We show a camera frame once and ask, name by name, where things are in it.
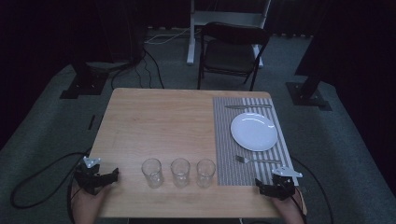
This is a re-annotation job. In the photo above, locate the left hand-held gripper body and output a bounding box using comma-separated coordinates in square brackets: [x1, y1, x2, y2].
[74, 156, 107, 196]

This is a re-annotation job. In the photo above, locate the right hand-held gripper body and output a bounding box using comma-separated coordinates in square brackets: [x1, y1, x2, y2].
[266, 166, 304, 201]

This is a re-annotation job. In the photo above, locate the metal fork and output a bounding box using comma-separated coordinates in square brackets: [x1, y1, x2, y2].
[234, 154, 282, 165]

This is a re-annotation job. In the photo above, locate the clear drinking glass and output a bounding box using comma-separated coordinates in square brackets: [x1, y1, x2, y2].
[141, 158, 164, 189]
[195, 158, 217, 189]
[170, 157, 191, 189]

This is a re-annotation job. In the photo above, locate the grey striped placemat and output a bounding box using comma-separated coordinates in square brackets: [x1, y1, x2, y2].
[212, 96, 300, 187]

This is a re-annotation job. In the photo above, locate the white round plate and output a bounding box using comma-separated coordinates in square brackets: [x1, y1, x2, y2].
[230, 111, 279, 153]

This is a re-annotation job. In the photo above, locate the metal table knife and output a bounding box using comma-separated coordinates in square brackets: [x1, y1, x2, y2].
[224, 104, 273, 110]

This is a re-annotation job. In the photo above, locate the black folding chair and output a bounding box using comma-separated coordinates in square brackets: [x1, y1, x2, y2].
[196, 21, 271, 92]

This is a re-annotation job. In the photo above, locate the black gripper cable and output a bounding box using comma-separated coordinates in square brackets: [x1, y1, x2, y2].
[290, 155, 334, 224]
[9, 147, 93, 210]

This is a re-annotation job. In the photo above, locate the black stand with base plate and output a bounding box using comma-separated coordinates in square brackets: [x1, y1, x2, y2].
[285, 36, 333, 112]
[59, 0, 110, 101]

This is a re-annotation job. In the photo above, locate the black floor cable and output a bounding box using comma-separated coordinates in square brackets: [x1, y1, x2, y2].
[110, 46, 165, 91]

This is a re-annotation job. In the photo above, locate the white floor cable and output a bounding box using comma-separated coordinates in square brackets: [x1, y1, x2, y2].
[144, 27, 202, 46]

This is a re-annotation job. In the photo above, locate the white metal stand frame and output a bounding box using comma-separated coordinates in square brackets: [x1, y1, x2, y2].
[186, 0, 273, 69]

